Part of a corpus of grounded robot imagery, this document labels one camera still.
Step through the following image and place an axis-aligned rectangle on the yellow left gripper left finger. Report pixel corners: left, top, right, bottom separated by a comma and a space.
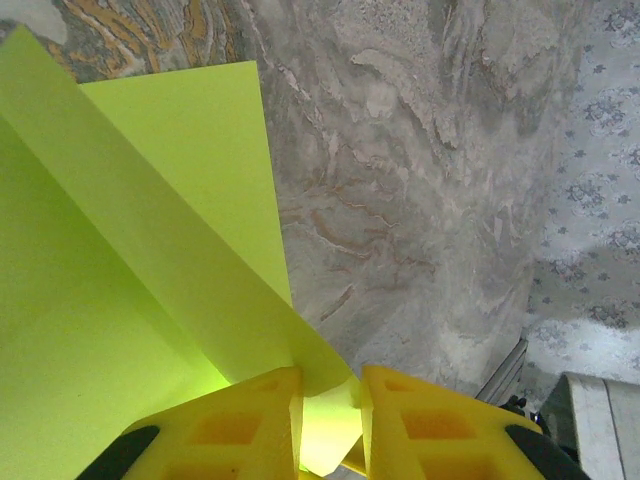
77, 367, 304, 480

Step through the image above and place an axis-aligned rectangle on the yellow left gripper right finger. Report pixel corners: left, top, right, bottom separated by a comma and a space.
359, 364, 586, 480

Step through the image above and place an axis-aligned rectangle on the aluminium frame post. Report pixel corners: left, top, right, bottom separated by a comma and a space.
542, 372, 640, 480

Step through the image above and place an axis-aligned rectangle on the aluminium side rail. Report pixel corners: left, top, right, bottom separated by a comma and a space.
474, 337, 531, 401

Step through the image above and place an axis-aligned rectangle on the yellow-green paper sheet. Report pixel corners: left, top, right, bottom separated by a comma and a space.
0, 23, 364, 476

